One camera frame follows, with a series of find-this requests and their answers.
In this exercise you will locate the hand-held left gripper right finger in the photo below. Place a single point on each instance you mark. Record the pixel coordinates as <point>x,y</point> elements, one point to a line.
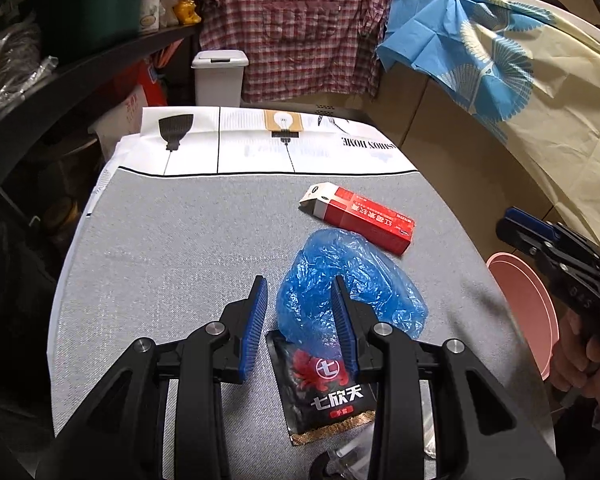
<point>345,330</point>

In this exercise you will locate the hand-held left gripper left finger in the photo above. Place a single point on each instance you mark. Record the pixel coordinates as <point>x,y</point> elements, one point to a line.
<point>252,330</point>

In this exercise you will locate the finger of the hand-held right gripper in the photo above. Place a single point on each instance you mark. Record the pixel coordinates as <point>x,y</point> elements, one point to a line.
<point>520,242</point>
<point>517,215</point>

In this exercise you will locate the pink plastic bucket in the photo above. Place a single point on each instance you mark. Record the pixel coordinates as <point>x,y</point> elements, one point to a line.
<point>525,300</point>

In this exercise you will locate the blue plastic bag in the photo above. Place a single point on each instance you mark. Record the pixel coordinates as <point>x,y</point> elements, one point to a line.
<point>310,280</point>

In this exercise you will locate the black printed packet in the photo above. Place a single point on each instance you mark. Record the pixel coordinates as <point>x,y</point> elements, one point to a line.
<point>325,400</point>

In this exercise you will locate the person's right hand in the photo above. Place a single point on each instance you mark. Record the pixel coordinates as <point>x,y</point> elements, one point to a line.
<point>570,355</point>

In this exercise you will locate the blue and cream patterned cloth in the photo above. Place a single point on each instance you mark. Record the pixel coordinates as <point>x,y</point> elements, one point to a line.
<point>555,110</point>

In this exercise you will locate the red cardboard box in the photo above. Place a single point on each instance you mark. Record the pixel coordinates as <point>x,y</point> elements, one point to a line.
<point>370,220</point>

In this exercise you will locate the grey printed tablecloth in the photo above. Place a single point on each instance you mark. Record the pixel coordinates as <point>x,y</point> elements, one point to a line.
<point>180,235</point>

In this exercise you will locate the clear plastic wrapper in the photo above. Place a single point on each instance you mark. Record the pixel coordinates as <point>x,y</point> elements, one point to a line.
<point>352,460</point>

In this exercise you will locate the white lidded bin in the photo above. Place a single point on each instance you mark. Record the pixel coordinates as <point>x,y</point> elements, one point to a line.
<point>220,82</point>

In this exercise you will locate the red bag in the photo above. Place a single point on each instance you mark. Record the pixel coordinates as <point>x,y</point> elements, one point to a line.
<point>152,85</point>

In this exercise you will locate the red plaid shirt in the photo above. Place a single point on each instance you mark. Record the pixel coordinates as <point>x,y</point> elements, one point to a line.
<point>300,35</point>

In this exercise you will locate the black shelf rack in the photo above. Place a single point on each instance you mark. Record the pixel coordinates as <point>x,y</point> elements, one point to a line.
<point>80,67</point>

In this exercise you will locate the yellow toy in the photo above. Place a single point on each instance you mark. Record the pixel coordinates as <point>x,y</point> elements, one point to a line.
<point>187,12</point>

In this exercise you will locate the clear plastic bags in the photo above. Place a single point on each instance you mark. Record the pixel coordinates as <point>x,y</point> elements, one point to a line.
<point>15,60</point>

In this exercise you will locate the green storage box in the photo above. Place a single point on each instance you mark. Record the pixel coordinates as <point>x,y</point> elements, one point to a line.
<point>95,5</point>

